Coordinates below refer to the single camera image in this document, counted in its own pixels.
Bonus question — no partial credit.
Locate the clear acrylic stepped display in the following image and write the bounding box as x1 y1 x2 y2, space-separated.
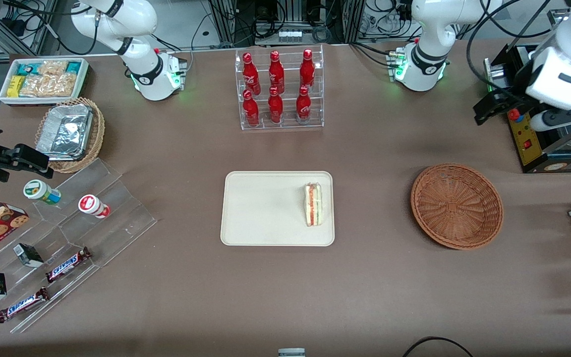
0 158 159 334

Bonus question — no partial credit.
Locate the triangular sandwich wedge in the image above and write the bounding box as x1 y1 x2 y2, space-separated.
304 182 324 228

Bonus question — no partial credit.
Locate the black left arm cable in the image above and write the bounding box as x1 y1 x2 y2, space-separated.
465 0 566 100

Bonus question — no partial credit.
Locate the round brown wicker basket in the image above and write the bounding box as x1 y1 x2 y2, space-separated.
410 163 504 250

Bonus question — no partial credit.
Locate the green lid yogurt cup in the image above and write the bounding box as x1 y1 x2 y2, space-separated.
23 179 62 206

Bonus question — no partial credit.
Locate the Snickers chocolate bar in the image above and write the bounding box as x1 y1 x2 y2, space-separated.
0 287 50 324
45 246 92 284

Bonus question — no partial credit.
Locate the cream rectangular tray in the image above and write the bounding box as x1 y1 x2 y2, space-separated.
220 171 335 247

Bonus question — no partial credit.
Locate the yellow snack packet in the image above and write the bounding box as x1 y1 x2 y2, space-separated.
6 75 26 98

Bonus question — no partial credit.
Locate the red cola bottle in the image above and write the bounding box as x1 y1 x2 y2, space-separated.
268 87 284 124
269 51 286 95
296 85 312 124
299 49 316 90
242 89 260 127
242 52 261 96

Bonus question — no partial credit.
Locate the aluminium foil tray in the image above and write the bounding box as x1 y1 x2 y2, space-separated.
35 103 94 162

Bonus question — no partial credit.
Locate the clear rice cracker bag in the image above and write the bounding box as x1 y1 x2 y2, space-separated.
38 60 68 77
48 73 77 98
19 75 51 98

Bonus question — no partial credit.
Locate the black floor cable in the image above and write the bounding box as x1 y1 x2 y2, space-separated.
402 336 473 357

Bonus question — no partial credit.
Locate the red lid yogurt cup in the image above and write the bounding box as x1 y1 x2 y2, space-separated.
78 194 111 219

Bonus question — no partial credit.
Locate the black food warmer showcase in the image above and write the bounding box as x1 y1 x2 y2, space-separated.
484 7 571 174

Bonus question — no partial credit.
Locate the white plastic snack bin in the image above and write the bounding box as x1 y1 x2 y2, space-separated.
0 57 90 107

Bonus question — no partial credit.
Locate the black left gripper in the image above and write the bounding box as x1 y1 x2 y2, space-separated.
473 63 535 125

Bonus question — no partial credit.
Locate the clear acrylic bottle rack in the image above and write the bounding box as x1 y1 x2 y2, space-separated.
235 45 325 131

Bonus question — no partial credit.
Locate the tan wicker basket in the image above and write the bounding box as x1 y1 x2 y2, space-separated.
35 97 106 174

